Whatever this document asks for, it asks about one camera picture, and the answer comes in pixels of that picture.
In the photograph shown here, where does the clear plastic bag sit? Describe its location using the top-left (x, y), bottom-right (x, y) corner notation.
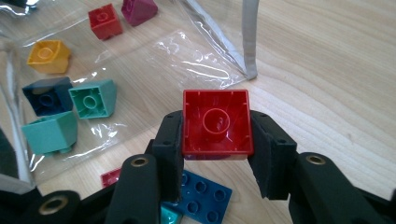
top-left (0, 0), bottom-right (260, 194)

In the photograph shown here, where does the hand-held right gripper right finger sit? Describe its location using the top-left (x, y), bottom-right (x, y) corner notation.
top-left (247, 110), bottom-right (298, 200)

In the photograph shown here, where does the maroon sloped toy block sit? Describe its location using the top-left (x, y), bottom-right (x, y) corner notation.
top-left (120, 0), bottom-right (159, 27)

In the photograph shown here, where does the teal toy block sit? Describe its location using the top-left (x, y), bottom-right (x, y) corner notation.
top-left (21, 110), bottom-right (78, 156)
top-left (67, 78), bottom-right (119, 120)
top-left (160, 203), bottom-right (184, 224)

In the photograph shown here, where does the teal cube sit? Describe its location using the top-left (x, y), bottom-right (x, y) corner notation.
top-left (162, 169), bottom-right (233, 224)

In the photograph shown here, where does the red toy block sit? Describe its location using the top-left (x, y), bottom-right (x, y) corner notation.
top-left (87, 3), bottom-right (124, 41)
top-left (100, 167), bottom-right (122, 189)
top-left (181, 89), bottom-right (255, 161)

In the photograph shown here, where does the orange toy block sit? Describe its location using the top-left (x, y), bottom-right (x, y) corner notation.
top-left (26, 39), bottom-right (72, 75)

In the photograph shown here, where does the dark blue sloped toy block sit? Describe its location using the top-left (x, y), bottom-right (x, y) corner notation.
top-left (21, 77), bottom-right (75, 118)

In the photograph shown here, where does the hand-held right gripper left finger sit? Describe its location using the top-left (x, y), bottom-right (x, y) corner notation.
top-left (151, 110), bottom-right (185, 203)

